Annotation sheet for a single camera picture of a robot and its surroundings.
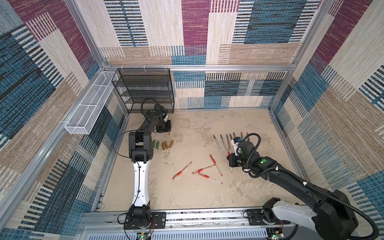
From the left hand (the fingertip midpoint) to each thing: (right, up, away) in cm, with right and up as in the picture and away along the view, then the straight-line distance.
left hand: (170, 127), depth 107 cm
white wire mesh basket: (-51, +4, -15) cm, 53 cm away
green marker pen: (+44, -5, -32) cm, 54 cm away
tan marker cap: (-3, -12, -8) cm, 15 cm away
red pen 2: (+20, -25, -18) cm, 37 cm away
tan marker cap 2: (-1, -12, -8) cm, 15 cm away
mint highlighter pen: (+32, -10, -5) cm, 34 cm away
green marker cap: (-10, -11, -5) cm, 16 cm away
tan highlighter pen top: (+45, -6, -2) cm, 45 cm away
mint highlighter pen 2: (+37, -13, -8) cm, 41 cm away
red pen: (+8, -27, -18) cm, 33 cm away
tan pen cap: (+1, -11, -5) cm, 12 cm away
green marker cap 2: (-8, -11, -5) cm, 15 cm away
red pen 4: (+30, -22, -15) cm, 41 cm away
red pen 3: (+26, -29, -20) cm, 44 cm away
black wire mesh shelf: (-21, +27, +1) cm, 34 cm away
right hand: (+36, -17, -23) cm, 46 cm away
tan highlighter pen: (+42, -6, -2) cm, 43 cm away
